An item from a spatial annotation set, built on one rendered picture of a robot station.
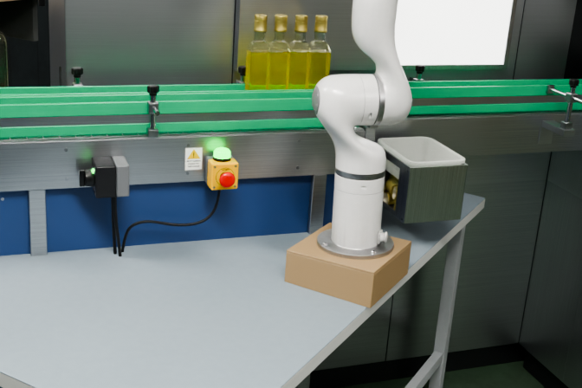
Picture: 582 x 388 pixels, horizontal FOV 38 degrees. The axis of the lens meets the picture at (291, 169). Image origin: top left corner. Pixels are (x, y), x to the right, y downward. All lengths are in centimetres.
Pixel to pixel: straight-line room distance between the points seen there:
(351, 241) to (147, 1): 87
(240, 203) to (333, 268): 40
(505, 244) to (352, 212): 117
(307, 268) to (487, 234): 112
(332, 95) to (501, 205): 123
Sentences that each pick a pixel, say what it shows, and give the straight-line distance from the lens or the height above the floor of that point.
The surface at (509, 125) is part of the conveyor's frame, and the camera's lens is 265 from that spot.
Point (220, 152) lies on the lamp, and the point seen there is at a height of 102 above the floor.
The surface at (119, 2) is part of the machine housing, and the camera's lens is 235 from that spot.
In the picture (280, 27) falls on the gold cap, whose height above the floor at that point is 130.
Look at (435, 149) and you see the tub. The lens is 239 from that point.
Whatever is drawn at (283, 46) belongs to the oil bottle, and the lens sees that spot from 230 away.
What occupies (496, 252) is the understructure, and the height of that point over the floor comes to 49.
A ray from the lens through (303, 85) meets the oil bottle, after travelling 234.
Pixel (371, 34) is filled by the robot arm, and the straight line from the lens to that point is 190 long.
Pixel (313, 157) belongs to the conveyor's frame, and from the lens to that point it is 227.
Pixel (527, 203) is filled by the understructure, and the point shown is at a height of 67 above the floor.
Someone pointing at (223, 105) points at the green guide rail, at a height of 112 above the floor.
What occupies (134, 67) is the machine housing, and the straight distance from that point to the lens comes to 239.
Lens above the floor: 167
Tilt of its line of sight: 19 degrees down
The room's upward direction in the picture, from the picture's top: 4 degrees clockwise
